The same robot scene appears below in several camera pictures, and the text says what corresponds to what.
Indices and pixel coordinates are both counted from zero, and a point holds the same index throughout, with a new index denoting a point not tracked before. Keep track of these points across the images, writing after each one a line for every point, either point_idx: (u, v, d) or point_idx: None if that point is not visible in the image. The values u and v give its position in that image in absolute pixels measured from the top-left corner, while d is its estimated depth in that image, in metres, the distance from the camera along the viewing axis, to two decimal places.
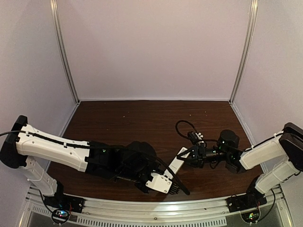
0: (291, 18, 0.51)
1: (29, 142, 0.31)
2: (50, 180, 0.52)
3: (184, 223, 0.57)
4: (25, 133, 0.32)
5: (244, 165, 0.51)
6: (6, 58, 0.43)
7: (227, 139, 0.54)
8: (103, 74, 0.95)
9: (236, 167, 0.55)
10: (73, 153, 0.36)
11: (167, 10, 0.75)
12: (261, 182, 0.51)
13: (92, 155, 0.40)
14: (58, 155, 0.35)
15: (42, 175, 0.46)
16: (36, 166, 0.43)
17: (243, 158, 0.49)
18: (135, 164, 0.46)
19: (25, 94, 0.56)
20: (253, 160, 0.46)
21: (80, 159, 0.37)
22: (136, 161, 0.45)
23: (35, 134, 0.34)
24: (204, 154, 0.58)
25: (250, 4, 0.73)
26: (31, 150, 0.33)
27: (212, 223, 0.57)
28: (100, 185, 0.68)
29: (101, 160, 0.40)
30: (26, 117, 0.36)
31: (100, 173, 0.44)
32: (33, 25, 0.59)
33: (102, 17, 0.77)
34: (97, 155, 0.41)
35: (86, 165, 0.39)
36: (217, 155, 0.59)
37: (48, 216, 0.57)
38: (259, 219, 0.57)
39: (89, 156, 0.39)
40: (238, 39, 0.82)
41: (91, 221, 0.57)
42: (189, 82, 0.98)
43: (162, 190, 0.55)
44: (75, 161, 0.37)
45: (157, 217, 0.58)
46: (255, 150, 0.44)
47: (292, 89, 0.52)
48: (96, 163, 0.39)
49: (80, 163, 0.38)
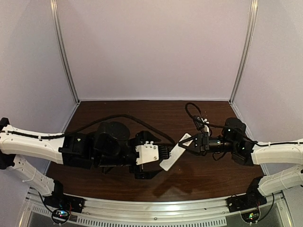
0: (291, 19, 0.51)
1: (7, 140, 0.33)
2: (45, 179, 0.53)
3: (184, 223, 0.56)
4: (4, 132, 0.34)
5: (253, 161, 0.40)
6: (6, 59, 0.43)
7: (234, 127, 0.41)
8: (103, 74, 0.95)
9: (243, 159, 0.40)
10: (48, 145, 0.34)
11: (167, 10, 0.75)
12: (264, 185, 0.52)
13: (67, 144, 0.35)
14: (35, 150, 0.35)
15: (34, 174, 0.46)
16: (26, 165, 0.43)
17: (256, 153, 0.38)
18: (111, 148, 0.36)
19: (25, 93, 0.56)
20: (265, 159, 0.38)
21: (54, 149, 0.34)
22: (108, 145, 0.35)
23: (13, 132, 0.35)
24: (207, 144, 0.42)
25: (250, 4, 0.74)
26: (10, 147, 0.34)
27: (212, 223, 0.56)
28: (100, 185, 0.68)
29: (75, 148, 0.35)
30: (7, 118, 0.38)
31: (81, 163, 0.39)
32: (33, 24, 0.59)
33: (102, 17, 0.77)
34: (72, 144, 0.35)
35: (62, 157, 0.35)
36: (222, 146, 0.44)
37: (48, 216, 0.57)
38: (259, 219, 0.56)
39: (63, 146, 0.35)
40: (238, 39, 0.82)
41: (90, 221, 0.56)
42: (190, 82, 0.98)
43: (152, 159, 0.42)
44: (51, 154, 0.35)
45: (156, 217, 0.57)
46: (273, 150, 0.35)
47: (293, 89, 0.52)
48: (71, 153, 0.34)
49: (56, 155, 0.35)
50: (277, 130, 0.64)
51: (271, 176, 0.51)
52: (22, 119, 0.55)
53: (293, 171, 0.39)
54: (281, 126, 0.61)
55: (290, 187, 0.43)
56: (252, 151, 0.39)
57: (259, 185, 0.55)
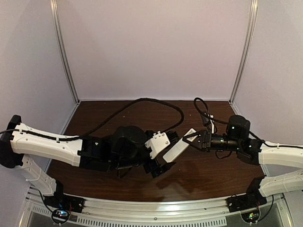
0: (291, 18, 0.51)
1: (22, 139, 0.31)
2: (49, 179, 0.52)
3: (184, 223, 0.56)
4: (19, 131, 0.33)
5: (259, 161, 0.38)
6: (6, 58, 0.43)
7: (239, 125, 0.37)
8: (103, 74, 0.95)
9: (249, 156, 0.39)
10: (66, 147, 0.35)
11: (167, 9, 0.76)
12: (268, 186, 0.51)
13: (84, 148, 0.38)
14: (51, 151, 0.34)
15: (40, 174, 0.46)
16: (33, 165, 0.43)
17: (263, 153, 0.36)
18: (128, 152, 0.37)
19: (25, 93, 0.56)
20: (271, 159, 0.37)
21: (73, 152, 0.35)
22: (125, 148, 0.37)
23: (29, 132, 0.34)
24: (209, 141, 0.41)
25: (250, 5, 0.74)
26: (25, 147, 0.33)
27: (212, 223, 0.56)
28: (100, 185, 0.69)
29: (94, 152, 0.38)
30: (21, 117, 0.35)
31: (96, 165, 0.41)
32: (33, 24, 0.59)
33: (102, 17, 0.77)
34: (90, 147, 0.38)
35: (79, 160, 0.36)
36: (227, 145, 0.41)
37: (48, 216, 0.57)
38: (259, 219, 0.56)
39: (81, 150, 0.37)
40: (238, 39, 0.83)
41: (90, 221, 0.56)
42: (190, 82, 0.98)
43: (165, 145, 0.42)
44: (68, 156, 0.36)
45: (157, 217, 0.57)
46: (282, 152, 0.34)
47: (292, 89, 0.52)
48: (90, 156, 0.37)
49: (74, 158, 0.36)
50: (277, 130, 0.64)
51: (274, 177, 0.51)
52: (22, 119, 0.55)
53: (297, 176, 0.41)
54: (281, 126, 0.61)
55: (292, 190, 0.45)
56: (260, 151, 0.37)
57: (261, 185, 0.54)
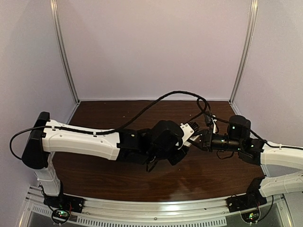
0: (291, 18, 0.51)
1: (56, 136, 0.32)
2: (57, 181, 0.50)
3: (184, 223, 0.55)
4: (51, 128, 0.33)
5: (260, 160, 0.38)
6: (6, 59, 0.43)
7: (238, 123, 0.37)
8: (103, 74, 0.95)
9: (251, 156, 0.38)
10: (103, 141, 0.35)
11: (167, 9, 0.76)
12: (268, 186, 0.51)
13: (121, 141, 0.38)
14: (88, 146, 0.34)
15: (54, 176, 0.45)
16: (53, 168, 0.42)
17: (266, 153, 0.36)
18: (167, 144, 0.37)
19: (25, 93, 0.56)
20: (271, 159, 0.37)
21: (112, 145, 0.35)
22: (165, 141, 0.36)
23: (62, 128, 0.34)
24: (209, 141, 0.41)
25: (250, 4, 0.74)
26: (60, 144, 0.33)
27: (212, 223, 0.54)
28: (100, 185, 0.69)
29: (133, 144, 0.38)
30: (49, 114, 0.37)
31: (132, 159, 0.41)
32: (32, 22, 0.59)
33: (102, 17, 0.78)
34: (126, 139, 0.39)
35: (118, 152, 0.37)
36: (227, 145, 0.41)
37: (48, 216, 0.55)
38: (259, 219, 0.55)
39: (120, 142, 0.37)
40: (238, 39, 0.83)
41: (91, 221, 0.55)
42: (190, 82, 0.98)
43: (189, 133, 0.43)
44: (106, 150, 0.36)
45: (157, 217, 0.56)
46: (284, 153, 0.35)
47: (292, 89, 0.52)
48: (129, 148, 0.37)
49: (111, 151, 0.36)
50: (276, 130, 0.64)
51: (275, 178, 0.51)
52: (22, 119, 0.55)
53: (298, 177, 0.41)
54: (280, 126, 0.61)
55: (291, 191, 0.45)
56: (262, 151, 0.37)
57: (261, 186, 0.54)
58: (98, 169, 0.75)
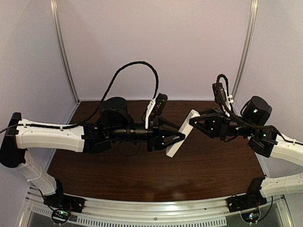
0: (291, 18, 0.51)
1: (27, 132, 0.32)
2: (49, 178, 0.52)
3: (184, 223, 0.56)
4: (23, 125, 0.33)
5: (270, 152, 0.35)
6: (6, 59, 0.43)
7: (262, 109, 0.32)
8: (103, 74, 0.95)
9: (262, 145, 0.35)
10: (70, 134, 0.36)
11: (167, 10, 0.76)
12: (269, 187, 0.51)
13: (85, 132, 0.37)
14: (57, 140, 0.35)
15: (41, 172, 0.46)
16: (34, 164, 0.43)
17: (279, 146, 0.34)
18: (117, 123, 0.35)
19: (24, 92, 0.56)
20: (278, 153, 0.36)
21: (77, 137, 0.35)
22: (114, 120, 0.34)
23: (32, 125, 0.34)
24: (223, 129, 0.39)
25: (250, 4, 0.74)
26: (31, 140, 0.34)
27: (212, 223, 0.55)
28: (100, 185, 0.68)
29: (95, 134, 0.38)
30: (21, 114, 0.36)
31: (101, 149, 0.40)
32: (33, 23, 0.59)
33: (102, 17, 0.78)
34: (91, 130, 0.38)
35: (84, 144, 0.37)
36: (241, 130, 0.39)
37: (48, 216, 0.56)
38: (259, 219, 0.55)
39: (84, 134, 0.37)
40: (238, 39, 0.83)
41: (91, 221, 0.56)
42: (190, 82, 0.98)
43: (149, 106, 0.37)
44: (73, 143, 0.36)
45: (157, 217, 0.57)
46: (297, 149, 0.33)
47: (292, 88, 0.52)
48: (93, 138, 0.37)
49: (77, 143, 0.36)
50: None
51: (276, 179, 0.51)
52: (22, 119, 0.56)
53: (299, 178, 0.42)
54: (280, 126, 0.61)
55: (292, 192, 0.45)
56: (276, 144, 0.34)
57: (262, 187, 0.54)
58: (97, 169, 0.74)
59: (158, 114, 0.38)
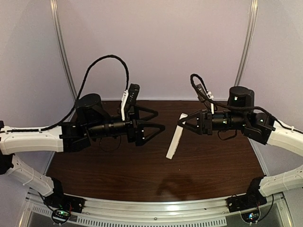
0: (291, 19, 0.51)
1: (8, 138, 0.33)
2: (44, 178, 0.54)
3: (184, 223, 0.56)
4: (4, 132, 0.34)
5: (267, 139, 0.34)
6: (6, 59, 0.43)
7: (243, 94, 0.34)
8: (102, 74, 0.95)
9: (260, 132, 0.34)
10: (48, 135, 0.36)
11: (167, 10, 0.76)
12: (266, 186, 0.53)
13: (64, 132, 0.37)
14: (38, 142, 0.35)
15: (32, 174, 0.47)
16: (24, 165, 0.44)
17: (277, 133, 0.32)
18: (93, 118, 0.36)
19: (23, 93, 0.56)
20: (277, 141, 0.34)
21: (55, 137, 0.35)
22: (89, 117, 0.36)
23: (14, 130, 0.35)
24: (209, 125, 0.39)
25: (250, 4, 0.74)
26: (13, 146, 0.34)
27: (213, 223, 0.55)
28: (99, 185, 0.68)
29: (74, 133, 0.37)
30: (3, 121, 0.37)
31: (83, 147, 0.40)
32: (33, 23, 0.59)
33: (101, 17, 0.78)
34: (69, 129, 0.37)
35: (62, 144, 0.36)
36: (228, 124, 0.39)
37: (48, 216, 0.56)
38: (259, 219, 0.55)
39: (62, 134, 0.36)
40: (237, 39, 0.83)
41: (91, 221, 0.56)
42: (190, 82, 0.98)
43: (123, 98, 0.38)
44: (52, 143, 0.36)
45: (157, 217, 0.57)
46: (295, 137, 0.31)
47: (292, 89, 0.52)
48: (71, 137, 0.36)
49: (57, 143, 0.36)
50: None
51: (273, 178, 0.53)
52: (22, 119, 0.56)
53: (296, 173, 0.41)
54: None
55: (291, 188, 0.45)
56: (274, 129, 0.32)
57: (261, 186, 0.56)
58: (97, 169, 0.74)
59: (133, 104, 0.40)
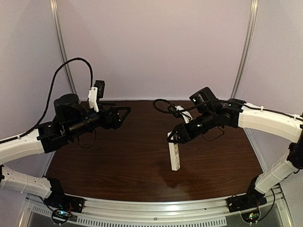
0: (290, 19, 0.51)
1: None
2: (39, 180, 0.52)
3: (184, 223, 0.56)
4: None
5: (239, 122, 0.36)
6: (6, 59, 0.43)
7: (196, 95, 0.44)
8: (102, 74, 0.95)
9: (228, 116, 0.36)
10: (27, 139, 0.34)
11: (166, 10, 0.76)
12: (261, 183, 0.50)
13: (41, 133, 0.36)
14: (17, 149, 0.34)
15: (26, 179, 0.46)
16: (16, 174, 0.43)
17: (245, 115, 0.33)
18: (73, 116, 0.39)
19: (23, 93, 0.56)
20: (258, 125, 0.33)
21: (34, 140, 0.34)
22: (68, 115, 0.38)
23: None
24: (185, 132, 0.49)
25: (250, 4, 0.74)
26: None
27: (212, 223, 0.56)
28: (99, 185, 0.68)
29: (51, 131, 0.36)
30: None
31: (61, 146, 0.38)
32: (33, 23, 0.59)
33: (101, 17, 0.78)
34: (46, 129, 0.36)
35: (42, 144, 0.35)
36: (203, 125, 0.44)
37: (48, 216, 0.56)
38: (259, 219, 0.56)
39: (40, 135, 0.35)
40: (237, 39, 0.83)
41: (90, 221, 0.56)
42: (190, 82, 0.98)
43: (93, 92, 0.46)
44: (33, 147, 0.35)
45: (156, 217, 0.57)
46: (264, 116, 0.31)
47: (293, 89, 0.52)
48: (48, 135, 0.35)
49: (37, 145, 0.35)
50: None
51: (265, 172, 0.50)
52: (22, 119, 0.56)
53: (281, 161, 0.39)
54: None
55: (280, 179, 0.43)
56: (241, 111, 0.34)
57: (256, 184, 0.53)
58: (97, 169, 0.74)
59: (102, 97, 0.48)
